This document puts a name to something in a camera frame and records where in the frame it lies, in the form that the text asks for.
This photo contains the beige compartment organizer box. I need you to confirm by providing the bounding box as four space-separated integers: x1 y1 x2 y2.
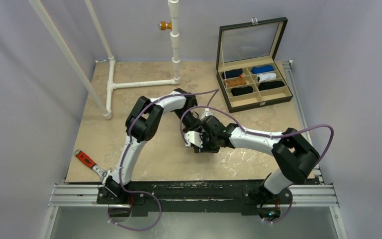
215 17 293 113

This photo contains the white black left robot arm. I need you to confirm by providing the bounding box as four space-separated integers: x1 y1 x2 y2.
102 88 201 204

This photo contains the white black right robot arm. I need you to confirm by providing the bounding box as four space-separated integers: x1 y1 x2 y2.
200 116 320 203

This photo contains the brown rolled underwear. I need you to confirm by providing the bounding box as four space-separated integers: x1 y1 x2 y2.
225 77 247 88

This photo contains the navy rolled underwear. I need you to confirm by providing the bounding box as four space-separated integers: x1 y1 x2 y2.
221 68 243 79

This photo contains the black rolled underwear right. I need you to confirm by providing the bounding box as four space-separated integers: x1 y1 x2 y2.
258 81 285 91

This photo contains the white rolled underwear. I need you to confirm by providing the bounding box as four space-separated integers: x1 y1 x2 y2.
257 73 277 82

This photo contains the blue rolled underwear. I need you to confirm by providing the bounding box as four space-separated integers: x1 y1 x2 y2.
251 65 275 74

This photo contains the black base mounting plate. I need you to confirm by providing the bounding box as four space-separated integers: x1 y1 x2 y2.
96 180 291 219

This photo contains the orange knob on pipe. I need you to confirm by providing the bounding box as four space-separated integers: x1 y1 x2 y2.
158 21 172 31

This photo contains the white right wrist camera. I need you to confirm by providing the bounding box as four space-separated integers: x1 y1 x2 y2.
185 131 203 148

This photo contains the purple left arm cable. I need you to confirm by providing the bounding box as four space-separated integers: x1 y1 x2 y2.
107 88 220 232

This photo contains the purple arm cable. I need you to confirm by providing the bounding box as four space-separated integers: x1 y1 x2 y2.
180 106 335 225
107 88 220 232

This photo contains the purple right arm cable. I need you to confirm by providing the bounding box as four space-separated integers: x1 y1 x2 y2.
180 106 335 225

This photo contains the red handled clamp tool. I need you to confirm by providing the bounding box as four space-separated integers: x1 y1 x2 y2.
74 149 107 181

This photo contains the white pvc pipe frame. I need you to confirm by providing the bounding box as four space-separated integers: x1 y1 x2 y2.
29 0 181 120

